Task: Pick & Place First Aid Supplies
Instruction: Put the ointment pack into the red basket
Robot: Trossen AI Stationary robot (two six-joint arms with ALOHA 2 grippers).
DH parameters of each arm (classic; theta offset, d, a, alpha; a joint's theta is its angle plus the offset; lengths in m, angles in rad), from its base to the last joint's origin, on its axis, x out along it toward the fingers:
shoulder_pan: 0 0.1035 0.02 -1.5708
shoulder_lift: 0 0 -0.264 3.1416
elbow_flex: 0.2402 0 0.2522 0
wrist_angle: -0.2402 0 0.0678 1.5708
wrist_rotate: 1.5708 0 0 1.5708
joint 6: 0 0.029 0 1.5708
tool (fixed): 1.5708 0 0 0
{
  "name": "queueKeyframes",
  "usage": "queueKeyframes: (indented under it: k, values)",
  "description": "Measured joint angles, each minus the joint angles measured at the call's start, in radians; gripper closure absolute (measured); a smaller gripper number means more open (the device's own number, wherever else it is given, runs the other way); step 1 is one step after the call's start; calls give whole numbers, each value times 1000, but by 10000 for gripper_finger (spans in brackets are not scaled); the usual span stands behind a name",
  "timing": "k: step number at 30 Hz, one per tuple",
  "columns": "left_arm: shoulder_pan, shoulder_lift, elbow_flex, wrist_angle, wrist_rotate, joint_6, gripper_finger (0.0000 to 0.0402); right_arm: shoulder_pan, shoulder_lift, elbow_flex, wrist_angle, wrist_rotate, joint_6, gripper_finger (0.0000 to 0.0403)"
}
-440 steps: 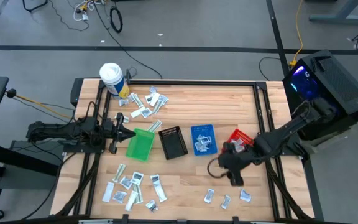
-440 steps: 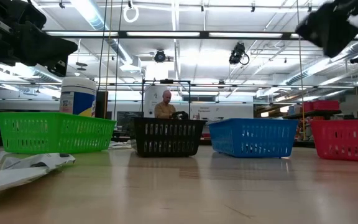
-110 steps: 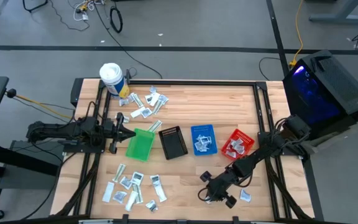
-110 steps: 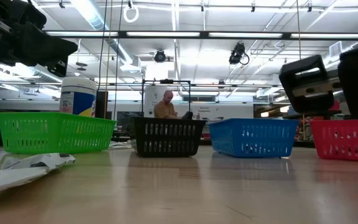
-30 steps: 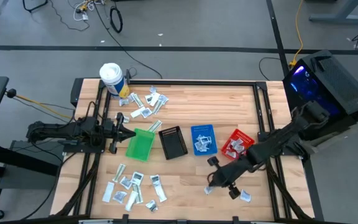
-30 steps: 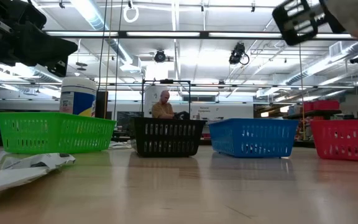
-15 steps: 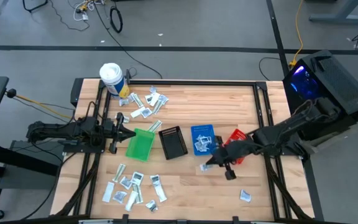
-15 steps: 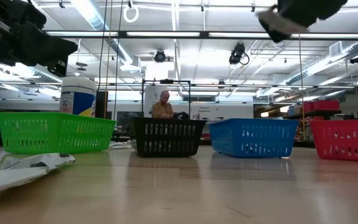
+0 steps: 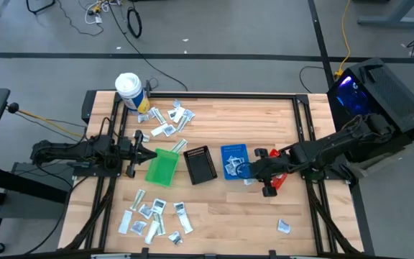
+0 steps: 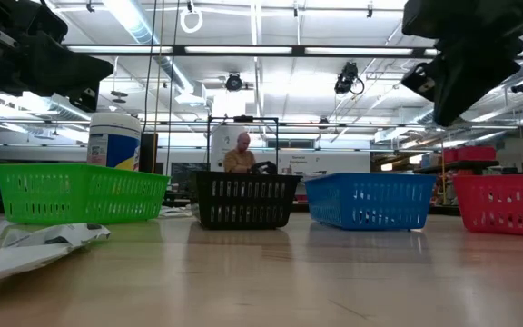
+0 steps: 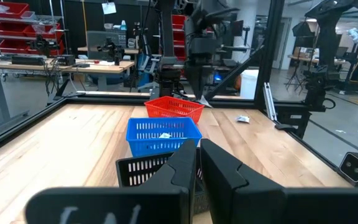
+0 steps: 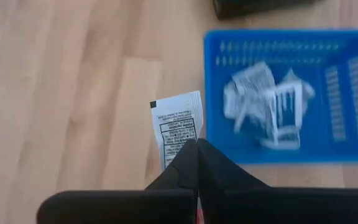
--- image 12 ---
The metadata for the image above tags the black plastic basket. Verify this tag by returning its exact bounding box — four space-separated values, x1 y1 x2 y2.
212 0 323 20

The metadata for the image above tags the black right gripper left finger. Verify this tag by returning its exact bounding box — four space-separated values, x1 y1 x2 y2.
35 139 200 224

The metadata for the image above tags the blue plastic basket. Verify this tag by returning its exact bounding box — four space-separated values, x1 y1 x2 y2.
203 29 358 165

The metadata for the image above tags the small white packet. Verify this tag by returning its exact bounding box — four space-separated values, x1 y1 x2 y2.
224 82 248 133
286 70 316 103
231 61 276 94

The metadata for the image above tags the narrow white packet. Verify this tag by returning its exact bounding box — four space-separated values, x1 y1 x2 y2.
149 90 204 172

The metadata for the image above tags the white packet blue print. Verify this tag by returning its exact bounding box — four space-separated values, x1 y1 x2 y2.
264 80 305 149

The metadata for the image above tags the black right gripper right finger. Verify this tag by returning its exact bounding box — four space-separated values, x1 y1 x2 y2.
198 138 358 224

